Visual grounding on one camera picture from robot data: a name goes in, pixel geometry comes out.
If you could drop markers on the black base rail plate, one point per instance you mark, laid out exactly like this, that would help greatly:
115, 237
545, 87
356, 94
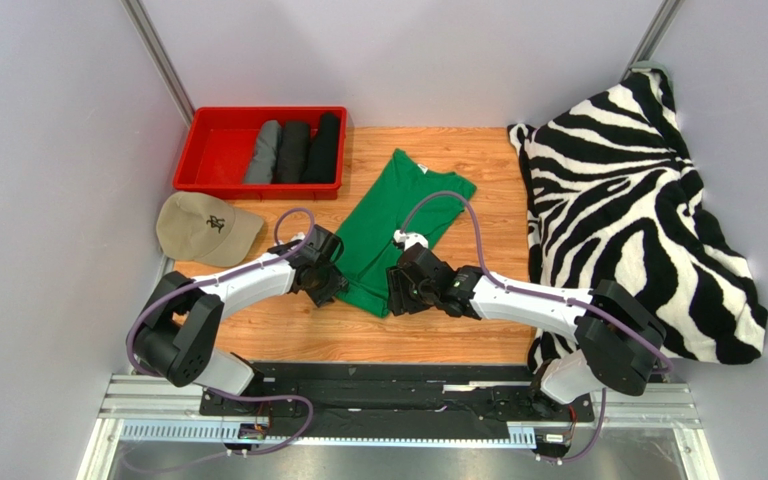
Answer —
396, 401

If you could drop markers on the aluminium frame post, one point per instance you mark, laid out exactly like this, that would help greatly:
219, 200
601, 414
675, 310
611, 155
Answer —
147, 31
654, 33

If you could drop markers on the beige baseball cap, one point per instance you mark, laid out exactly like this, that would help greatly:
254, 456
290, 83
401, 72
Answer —
197, 227

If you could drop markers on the black rolled t-shirt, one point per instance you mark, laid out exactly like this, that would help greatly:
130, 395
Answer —
322, 158

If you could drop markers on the red plastic bin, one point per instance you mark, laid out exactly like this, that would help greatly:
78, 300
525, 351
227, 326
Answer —
220, 145

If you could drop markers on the right aluminium frame post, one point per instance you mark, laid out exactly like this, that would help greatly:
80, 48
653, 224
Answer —
654, 33

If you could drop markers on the green t-shirt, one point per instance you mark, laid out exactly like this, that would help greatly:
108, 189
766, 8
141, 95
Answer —
367, 232

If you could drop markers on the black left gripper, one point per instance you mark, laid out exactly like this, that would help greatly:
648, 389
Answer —
337, 280

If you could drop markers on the left aluminium frame post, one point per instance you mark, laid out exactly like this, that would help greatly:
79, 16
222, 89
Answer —
147, 31

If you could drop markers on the zebra print blanket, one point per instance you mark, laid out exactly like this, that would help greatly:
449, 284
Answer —
613, 195

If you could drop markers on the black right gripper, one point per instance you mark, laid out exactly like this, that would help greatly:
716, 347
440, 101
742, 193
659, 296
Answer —
396, 292

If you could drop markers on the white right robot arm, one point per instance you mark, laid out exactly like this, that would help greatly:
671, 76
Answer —
617, 340

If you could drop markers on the dark grey rolled t-shirt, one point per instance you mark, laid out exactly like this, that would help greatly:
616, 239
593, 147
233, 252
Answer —
293, 152

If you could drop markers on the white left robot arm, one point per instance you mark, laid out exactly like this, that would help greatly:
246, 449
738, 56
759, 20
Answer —
174, 337

